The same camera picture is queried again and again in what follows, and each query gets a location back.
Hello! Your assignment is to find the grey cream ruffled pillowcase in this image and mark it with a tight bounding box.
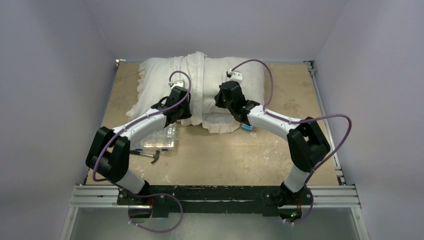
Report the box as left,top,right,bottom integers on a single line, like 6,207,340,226
126,51,240,134

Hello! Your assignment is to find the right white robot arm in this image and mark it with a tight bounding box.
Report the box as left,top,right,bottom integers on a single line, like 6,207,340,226
215,80,331,204

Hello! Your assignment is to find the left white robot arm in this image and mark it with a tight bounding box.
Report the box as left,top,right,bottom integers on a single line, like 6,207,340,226
85,86,191,205

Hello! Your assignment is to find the blue pillow label tag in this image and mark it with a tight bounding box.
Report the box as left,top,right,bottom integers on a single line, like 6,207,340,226
241,123,253,132

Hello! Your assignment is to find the clear plastic organizer box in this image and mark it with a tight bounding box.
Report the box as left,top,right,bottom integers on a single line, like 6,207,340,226
134,123,178,151

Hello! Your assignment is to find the black claw hammer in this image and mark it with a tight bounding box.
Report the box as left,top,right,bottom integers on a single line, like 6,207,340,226
129,150,160,164

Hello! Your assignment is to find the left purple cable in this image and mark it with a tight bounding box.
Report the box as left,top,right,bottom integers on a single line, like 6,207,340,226
92,70,193,183

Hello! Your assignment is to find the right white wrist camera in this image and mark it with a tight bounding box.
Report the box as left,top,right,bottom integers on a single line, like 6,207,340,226
226,68,243,84

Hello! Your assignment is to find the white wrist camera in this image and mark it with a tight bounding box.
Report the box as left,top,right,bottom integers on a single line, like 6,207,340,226
168,79,185,89
226,68,243,84

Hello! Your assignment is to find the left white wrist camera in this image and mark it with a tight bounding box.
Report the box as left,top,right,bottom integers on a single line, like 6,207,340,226
168,79,185,89

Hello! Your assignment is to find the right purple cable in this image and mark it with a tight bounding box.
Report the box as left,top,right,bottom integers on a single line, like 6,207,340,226
230,59,353,186

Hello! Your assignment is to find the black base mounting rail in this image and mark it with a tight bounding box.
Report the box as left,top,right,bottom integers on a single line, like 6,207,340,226
117,185,313,221

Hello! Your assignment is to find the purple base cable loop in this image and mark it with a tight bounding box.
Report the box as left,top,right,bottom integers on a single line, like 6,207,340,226
128,194,185,235

